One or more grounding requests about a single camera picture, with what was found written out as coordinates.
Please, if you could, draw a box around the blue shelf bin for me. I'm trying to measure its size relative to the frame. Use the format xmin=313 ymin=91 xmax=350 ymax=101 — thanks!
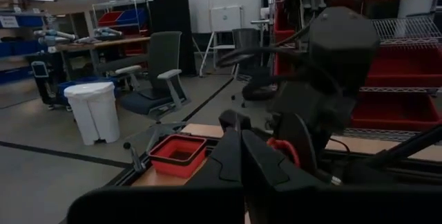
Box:
xmin=115 ymin=8 xmax=148 ymax=26

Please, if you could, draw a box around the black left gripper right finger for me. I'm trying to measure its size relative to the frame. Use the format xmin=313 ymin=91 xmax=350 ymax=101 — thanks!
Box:
xmin=241 ymin=130 xmax=325 ymax=224

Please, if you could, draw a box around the tablet on black stand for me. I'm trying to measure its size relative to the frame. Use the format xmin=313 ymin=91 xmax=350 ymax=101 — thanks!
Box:
xmin=30 ymin=60 xmax=58 ymax=111

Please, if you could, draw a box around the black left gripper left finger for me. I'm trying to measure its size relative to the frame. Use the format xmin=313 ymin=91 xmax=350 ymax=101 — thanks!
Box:
xmin=184 ymin=129 xmax=244 ymax=187

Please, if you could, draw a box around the black mesh office chair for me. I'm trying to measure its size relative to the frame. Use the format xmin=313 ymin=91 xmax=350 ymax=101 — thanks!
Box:
xmin=230 ymin=27 xmax=278 ymax=108

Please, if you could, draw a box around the red collapsible bin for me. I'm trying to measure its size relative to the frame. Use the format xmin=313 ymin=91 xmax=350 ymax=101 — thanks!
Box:
xmin=148 ymin=133 xmax=209 ymax=179

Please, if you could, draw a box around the red shelf bin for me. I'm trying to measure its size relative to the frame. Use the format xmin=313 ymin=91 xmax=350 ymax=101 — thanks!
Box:
xmin=97 ymin=10 xmax=124 ymax=28

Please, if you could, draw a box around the small white easel stand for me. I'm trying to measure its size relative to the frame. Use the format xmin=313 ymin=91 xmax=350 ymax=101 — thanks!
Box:
xmin=199 ymin=5 xmax=243 ymax=78

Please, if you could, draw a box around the black partition panel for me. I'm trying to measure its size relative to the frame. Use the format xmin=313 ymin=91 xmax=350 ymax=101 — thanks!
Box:
xmin=147 ymin=0 xmax=195 ymax=77

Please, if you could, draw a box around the wooden workbench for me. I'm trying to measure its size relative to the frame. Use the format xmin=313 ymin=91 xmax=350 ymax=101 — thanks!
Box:
xmin=54 ymin=36 xmax=152 ymax=80

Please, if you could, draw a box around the red plastic storage bin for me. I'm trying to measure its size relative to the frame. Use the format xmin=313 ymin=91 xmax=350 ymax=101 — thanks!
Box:
xmin=273 ymin=6 xmax=295 ymax=42
xmin=365 ymin=45 xmax=442 ymax=88
xmin=351 ymin=91 xmax=442 ymax=132

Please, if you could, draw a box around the metal wire shelf rack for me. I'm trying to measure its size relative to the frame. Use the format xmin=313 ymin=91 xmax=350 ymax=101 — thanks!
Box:
xmin=267 ymin=0 xmax=442 ymax=142

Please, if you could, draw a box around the office chair with white armrests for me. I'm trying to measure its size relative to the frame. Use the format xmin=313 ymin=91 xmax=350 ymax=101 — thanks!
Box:
xmin=96 ymin=30 xmax=191 ymax=122

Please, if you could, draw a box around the white trash bin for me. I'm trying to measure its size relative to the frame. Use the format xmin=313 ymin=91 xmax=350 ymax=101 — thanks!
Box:
xmin=63 ymin=81 xmax=122 ymax=147

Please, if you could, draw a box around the grey metal shelf frame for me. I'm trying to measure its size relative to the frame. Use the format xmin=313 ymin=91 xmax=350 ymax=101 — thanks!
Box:
xmin=91 ymin=0 xmax=150 ymax=37

